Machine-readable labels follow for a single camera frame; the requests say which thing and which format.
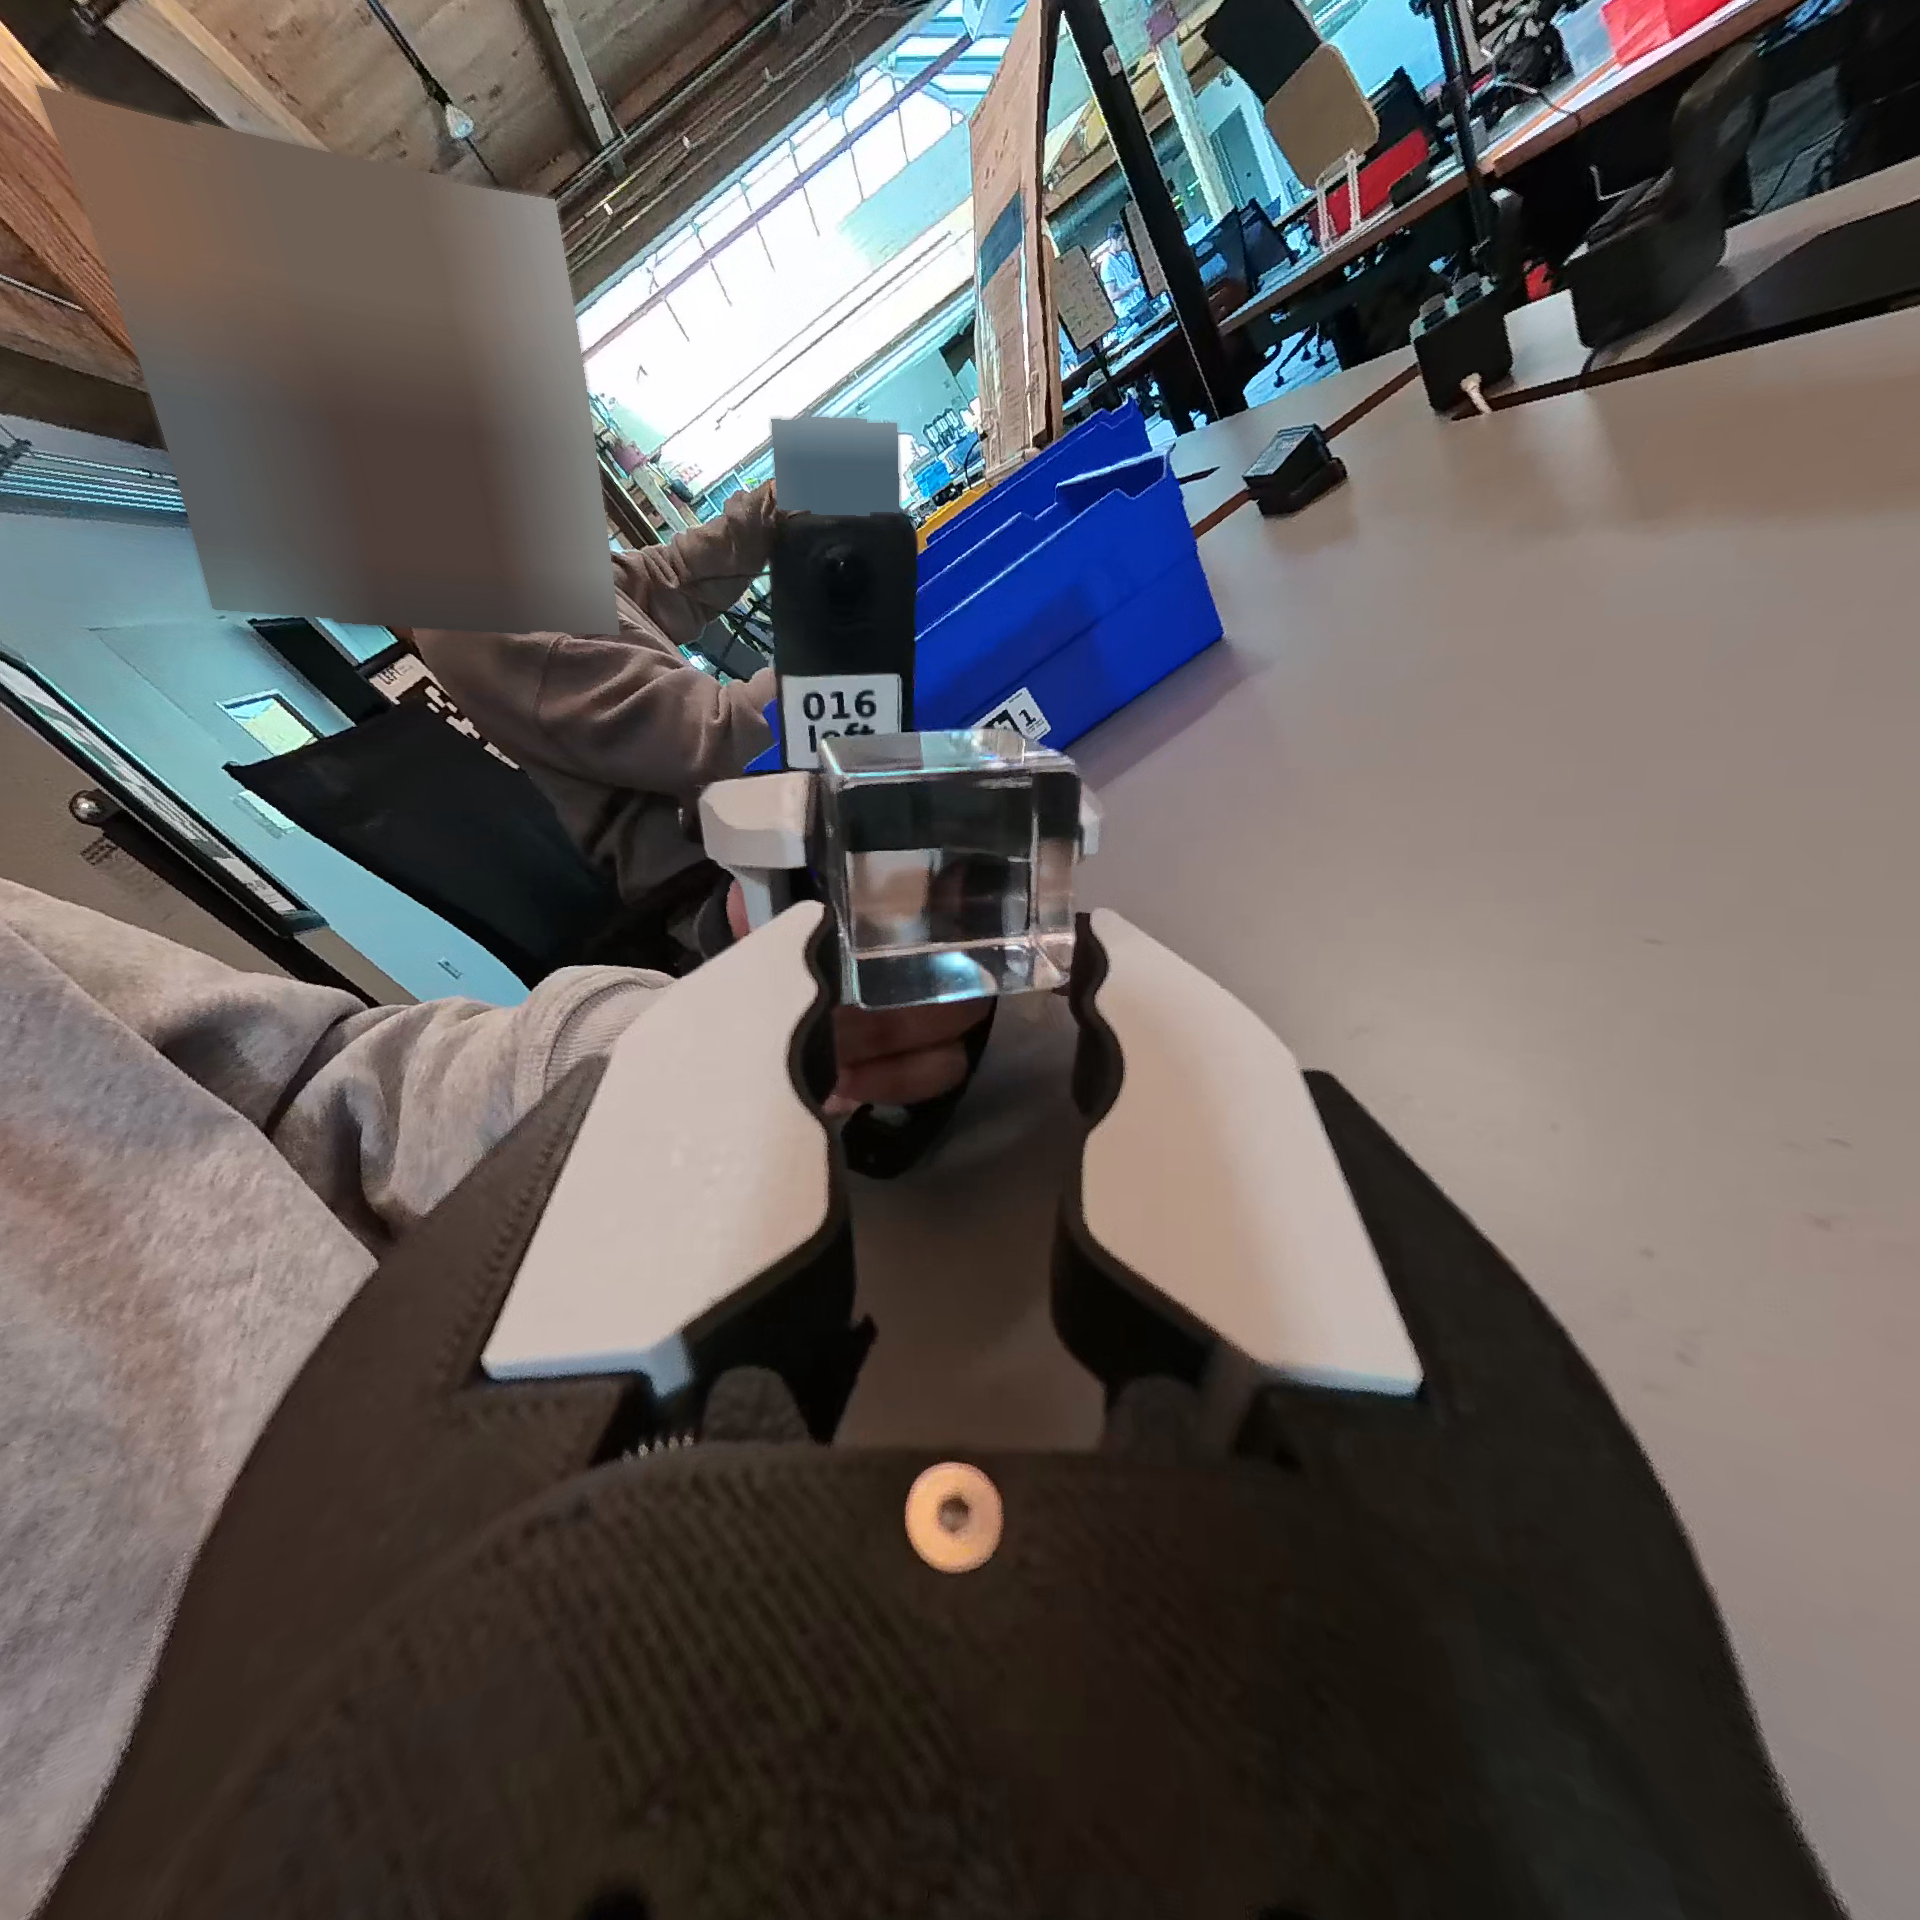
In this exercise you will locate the person's left hand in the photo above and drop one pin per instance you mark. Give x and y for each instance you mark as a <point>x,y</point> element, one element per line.
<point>902,1059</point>

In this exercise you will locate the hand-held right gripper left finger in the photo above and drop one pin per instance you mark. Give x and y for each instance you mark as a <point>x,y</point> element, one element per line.
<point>674,1171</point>

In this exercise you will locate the small black box device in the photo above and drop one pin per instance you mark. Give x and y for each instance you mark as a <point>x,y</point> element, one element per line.
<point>1292,470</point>

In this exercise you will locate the black white marker tag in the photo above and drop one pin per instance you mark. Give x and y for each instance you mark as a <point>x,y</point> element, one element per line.
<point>451,714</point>

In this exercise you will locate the black power adapter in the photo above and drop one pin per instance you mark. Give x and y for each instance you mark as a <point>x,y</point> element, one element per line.
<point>1464,339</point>

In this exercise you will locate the blue plastic bin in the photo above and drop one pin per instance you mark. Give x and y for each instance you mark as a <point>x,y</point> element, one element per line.
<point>1080,600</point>

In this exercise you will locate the grey desk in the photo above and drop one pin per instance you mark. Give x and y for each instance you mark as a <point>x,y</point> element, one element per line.
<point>1499,826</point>

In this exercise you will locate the dark framed board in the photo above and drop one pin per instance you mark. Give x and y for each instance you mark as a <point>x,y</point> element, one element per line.
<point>148,779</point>

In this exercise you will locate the person's left forearm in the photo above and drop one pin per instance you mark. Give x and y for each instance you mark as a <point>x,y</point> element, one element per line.
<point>495,1080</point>

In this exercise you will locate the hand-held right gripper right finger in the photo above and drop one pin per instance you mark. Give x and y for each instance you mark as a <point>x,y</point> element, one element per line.
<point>1243,1185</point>

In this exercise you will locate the brown wooden board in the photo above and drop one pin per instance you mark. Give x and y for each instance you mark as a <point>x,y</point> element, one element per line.
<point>1012,224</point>

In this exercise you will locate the black stand frame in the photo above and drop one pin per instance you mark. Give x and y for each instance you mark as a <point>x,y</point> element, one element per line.
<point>1155,224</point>

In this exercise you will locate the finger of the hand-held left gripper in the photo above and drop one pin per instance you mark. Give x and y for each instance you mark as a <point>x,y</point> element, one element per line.
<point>756,822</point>
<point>1091,822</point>

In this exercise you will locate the clear acrylic cube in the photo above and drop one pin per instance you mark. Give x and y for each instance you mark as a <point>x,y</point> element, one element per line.
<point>954,868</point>

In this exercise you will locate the wooden workbench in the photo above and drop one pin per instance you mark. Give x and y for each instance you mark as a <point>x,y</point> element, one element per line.
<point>1620,83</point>

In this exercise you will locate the dark bulky object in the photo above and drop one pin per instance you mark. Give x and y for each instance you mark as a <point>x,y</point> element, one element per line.
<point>1681,195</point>

